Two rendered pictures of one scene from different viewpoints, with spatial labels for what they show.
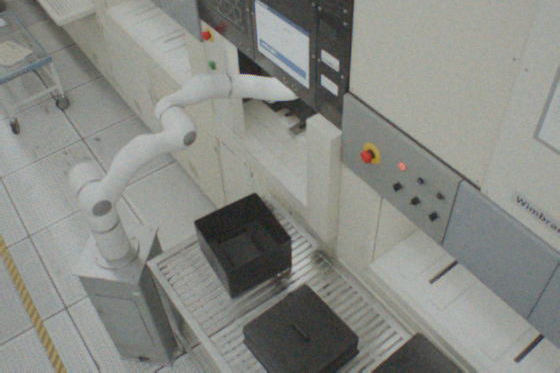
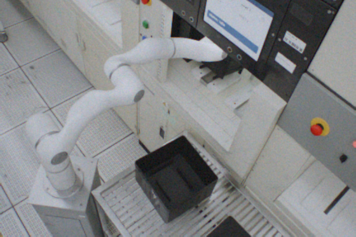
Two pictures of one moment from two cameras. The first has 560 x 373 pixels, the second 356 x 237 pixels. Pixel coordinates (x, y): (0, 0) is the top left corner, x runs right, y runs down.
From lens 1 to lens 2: 75 cm
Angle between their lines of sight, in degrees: 10
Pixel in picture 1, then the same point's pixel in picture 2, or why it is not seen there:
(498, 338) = not seen: outside the picture
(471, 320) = not seen: outside the picture
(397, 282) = (301, 213)
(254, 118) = (171, 67)
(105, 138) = (37, 67)
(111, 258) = (61, 189)
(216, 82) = (163, 46)
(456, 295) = (347, 225)
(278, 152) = (194, 97)
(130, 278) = (78, 206)
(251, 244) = (177, 175)
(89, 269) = (41, 198)
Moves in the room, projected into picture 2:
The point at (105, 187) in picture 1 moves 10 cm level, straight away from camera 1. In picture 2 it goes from (63, 140) to (54, 121)
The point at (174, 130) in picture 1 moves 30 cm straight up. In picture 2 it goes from (126, 89) to (124, 28)
